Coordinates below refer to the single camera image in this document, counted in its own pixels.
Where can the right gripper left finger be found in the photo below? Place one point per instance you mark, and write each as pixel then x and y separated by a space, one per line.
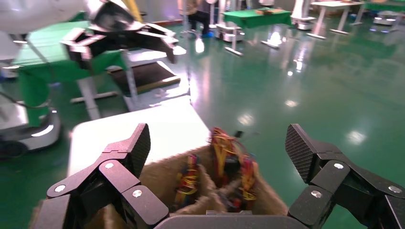
pixel 110 183

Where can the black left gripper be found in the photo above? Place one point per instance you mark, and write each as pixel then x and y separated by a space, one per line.
pixel 118 17

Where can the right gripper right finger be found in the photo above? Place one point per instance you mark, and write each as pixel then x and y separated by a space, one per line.
pixel 345 186

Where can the grey power supply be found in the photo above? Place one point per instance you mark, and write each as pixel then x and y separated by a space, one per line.
pixel 232 148

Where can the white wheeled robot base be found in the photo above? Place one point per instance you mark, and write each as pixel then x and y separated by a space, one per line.
pixel 28 126

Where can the black flat platform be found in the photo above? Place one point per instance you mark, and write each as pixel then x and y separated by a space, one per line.
pixel 145 74

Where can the brown cardboard divider box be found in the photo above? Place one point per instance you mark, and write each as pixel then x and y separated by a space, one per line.
pixel 164 177

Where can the person in dark trousers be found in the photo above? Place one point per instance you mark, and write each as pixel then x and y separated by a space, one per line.
pixel 197 15

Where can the green cloth covered table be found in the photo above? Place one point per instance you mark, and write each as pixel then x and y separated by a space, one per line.
pixel 34 66

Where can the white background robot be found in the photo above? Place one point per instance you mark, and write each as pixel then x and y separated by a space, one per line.
pixel 302 15
pixel 229 30

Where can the green table with brown box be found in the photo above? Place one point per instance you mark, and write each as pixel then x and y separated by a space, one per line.
pixel 256 18

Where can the white bare background table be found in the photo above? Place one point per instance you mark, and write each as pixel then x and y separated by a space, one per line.
pixel 335 3

